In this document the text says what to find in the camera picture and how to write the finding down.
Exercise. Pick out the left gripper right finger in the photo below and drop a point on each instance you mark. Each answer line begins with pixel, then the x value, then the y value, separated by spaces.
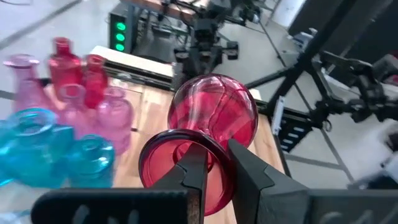
pixel 245 186

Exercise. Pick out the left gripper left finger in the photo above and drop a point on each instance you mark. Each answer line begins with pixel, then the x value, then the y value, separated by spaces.
pixel 194 180

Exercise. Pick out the red bulb glass vase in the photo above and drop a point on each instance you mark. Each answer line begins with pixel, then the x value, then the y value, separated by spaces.
pixel 214 105

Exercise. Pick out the wide pink ribbed vase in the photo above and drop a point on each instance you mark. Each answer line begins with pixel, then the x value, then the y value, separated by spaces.
pixel 115 121

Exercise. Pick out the teal round glass vase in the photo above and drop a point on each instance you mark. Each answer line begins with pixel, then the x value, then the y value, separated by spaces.
pixel 90 165

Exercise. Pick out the red square glass vase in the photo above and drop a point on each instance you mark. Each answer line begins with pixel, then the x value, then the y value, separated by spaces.
pixel 94 84

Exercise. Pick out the small pink glass vase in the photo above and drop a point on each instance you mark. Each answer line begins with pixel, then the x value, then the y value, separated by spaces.
pixel 73 109

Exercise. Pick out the teal square glass vase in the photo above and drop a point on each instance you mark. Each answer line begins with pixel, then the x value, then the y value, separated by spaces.
pixel 34 155

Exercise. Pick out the tall red ribbed vase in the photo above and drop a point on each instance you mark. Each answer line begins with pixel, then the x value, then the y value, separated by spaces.
pixel 63 68

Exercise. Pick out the pink bulbous vase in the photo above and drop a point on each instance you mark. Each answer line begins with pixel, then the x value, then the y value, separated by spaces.
pixel 25 87

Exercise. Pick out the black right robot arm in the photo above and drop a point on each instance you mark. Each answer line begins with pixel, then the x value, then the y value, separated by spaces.
pixel 367 81

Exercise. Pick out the background robot station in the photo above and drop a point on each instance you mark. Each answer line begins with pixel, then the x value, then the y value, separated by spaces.
pixel 205 40

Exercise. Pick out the black box with green lights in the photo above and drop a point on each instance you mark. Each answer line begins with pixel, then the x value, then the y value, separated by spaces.
pixel 120 37

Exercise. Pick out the white metal bracket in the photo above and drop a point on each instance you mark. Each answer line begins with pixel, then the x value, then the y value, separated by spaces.
pixel 278 115

